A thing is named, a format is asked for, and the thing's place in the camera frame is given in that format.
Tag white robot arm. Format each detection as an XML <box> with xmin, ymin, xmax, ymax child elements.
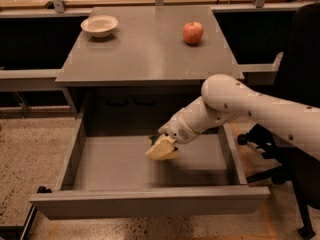
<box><xmin>147</xmin><ymin>74</ymin><xmax>320</xmax><ymax>160</ymax></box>

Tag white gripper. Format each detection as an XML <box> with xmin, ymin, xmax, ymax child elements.
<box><xmin>146</xmin><ymin>109</ymin><xmax>199</xmax><ymax>160</ymax></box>

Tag white ceramic bowl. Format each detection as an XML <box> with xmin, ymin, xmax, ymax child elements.
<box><xmin>81</xmin><ymin>15</ymin><xmax>118</xmax><ymax>38</ymax></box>

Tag grey cabinet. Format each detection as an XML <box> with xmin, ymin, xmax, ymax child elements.
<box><xmin>54</xmin><ymin>5</ymin><xmax>245</xmax><ymax>138</ymax></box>

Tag grey open top drawer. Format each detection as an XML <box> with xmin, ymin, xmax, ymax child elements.
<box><xmin>30</xmin><ymin>97</ymin><xmax>269</xmax><ymax>219</ymax></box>

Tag black office chair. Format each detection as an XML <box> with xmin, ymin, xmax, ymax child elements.
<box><xmin>238</xmin><ymin>3</ymin><xmax>320</xmax><ymax>240</ymax></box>

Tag red apple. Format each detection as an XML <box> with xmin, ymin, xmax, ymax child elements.
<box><xmin>183</xmin><ymin>21</ymin><xmax>203</xmax><ymax>45</ymax></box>

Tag green and yellow sponge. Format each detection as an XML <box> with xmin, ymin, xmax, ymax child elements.
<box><xmin>148</xmin><ymin>135</ymin><xmax>160</xmax><ymax>146</ymax></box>

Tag grey metal shelf frame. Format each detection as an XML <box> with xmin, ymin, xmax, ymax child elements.
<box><xmin>0</xmin><ymin>0</ymin><xmax>320</xmax><ymax>118</ymax></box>

